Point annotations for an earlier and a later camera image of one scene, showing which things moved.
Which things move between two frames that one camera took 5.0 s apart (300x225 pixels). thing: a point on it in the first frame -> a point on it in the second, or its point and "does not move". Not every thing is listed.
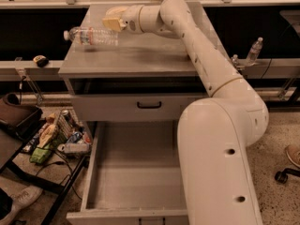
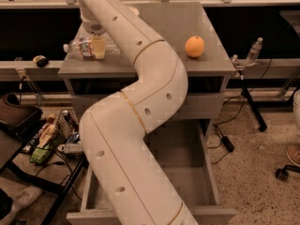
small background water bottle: x=254 y=52 does not move
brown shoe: x=293 y=154 does not move
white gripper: x=131 y=18 -> x=94 y=27
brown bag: x=18 y=119 does not move
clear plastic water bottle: x=93 y=37 -> x=83 y=48
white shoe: x=21 y=200 does not move
